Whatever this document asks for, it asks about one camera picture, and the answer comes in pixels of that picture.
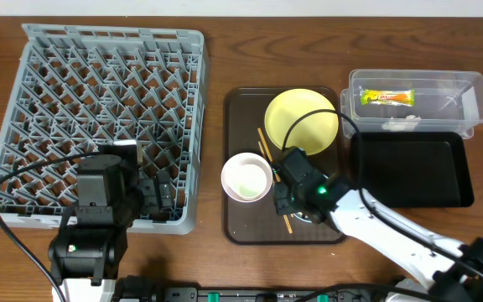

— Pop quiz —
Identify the clear plastic bin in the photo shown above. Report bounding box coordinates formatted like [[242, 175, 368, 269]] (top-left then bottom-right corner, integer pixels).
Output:
[[340, 69, 483, 138]]

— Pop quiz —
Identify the dark brown serving tray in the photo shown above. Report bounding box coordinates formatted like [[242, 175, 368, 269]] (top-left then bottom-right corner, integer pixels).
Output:
[[222, 87, 345, 245]]

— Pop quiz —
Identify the grey plastic dish rack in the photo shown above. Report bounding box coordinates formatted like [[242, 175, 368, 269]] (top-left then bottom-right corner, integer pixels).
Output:
[[0, 23, 209, 235]]

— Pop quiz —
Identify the wooden chopstick lower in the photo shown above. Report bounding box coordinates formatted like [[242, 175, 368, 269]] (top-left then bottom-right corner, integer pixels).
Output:
[[257, 141, 293, 234]]

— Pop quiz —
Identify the wooden chopstick upper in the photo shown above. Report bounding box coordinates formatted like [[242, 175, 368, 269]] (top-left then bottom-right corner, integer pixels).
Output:
[[257, 128, 281, 182]]

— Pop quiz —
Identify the green orange snack wrapper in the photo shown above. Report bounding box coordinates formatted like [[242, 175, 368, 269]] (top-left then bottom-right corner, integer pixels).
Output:
[[360, 89, 415, 107]]

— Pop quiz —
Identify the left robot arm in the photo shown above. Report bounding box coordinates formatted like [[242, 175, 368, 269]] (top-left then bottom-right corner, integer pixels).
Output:
[[49, 140, 174, 301]]

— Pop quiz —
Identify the yellow round plate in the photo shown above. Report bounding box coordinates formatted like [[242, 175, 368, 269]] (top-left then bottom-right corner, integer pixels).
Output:
[[264, 88, 339, 155]]

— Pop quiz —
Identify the white pink bowl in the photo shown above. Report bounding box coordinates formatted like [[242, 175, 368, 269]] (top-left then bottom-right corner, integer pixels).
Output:
[[221, 153, 273, 203]]

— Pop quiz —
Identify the light blue small plate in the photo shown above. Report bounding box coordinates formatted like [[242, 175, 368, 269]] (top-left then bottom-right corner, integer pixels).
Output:
[[292, 212, 312, 223]]

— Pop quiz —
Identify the white tissue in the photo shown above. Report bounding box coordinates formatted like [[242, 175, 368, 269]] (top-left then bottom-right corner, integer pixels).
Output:
[[382, 115, 422, 132]]

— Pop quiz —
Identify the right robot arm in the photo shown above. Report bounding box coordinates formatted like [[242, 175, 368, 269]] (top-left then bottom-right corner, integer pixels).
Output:
[[271, 147, 483, 301]]

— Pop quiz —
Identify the black rectangular tray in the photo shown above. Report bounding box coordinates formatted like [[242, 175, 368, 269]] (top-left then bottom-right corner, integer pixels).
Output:
[[350, 132, 475, 208]]

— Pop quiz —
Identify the wooden chopstick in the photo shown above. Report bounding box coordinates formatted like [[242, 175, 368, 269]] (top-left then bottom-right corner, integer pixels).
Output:
[[257, 141, 293, 234], [257, 128, 281, 182]]

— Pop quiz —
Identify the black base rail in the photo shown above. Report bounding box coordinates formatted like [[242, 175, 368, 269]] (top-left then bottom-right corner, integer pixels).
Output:
[[111, 276, 414, 302]]

